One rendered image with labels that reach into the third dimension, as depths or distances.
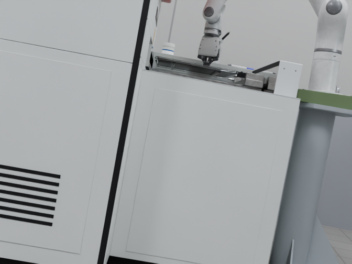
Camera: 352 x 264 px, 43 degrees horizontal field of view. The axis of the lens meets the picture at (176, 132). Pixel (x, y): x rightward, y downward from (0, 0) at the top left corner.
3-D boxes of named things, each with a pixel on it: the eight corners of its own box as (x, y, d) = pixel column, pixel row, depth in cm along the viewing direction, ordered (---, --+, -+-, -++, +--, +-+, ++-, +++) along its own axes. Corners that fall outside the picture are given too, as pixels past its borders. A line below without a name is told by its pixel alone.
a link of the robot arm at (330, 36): (341, 57, 206) (350, 5, 205) (342, 50, 189) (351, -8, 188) (314, 54, 210) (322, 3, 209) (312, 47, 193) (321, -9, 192)
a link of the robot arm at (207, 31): (224, 32, 222) (223, 39, 222) (207, 31, 226) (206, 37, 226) (219, 29, 214) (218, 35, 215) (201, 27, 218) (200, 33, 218)
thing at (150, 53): (144, 65, 189) (148, 43, 189) (147, 73, 233) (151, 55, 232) (148, 66, 189) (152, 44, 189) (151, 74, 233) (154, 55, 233)
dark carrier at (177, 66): (157, 58, 195) (157, 56, 195) (158, 65, 230) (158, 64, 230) (234, 73, 197) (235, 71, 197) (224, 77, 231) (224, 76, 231)
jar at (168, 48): (160, 57, 259) (163, 41, 259) (160, 58, 266) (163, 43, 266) (172, 59, 259) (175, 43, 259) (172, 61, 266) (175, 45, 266)
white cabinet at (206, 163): (105, 276, 177) (142, 70, 172) (125, 216, 273) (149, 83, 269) (264, 302, 179) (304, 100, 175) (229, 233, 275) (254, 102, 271)
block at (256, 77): (245, 78, 198) (246, 72, 198) (244, 78, 202) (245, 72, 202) (263, 81, 199) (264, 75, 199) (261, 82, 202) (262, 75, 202)
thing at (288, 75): (273, 94, 181) (280, 59, 180) (247, 97, 236) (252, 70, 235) (296, 98, 181) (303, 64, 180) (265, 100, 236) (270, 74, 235)
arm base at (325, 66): (338, 98, 211) (344, 59, 210) (347, 96, 192) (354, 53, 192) (297, 92, 214) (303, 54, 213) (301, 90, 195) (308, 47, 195)
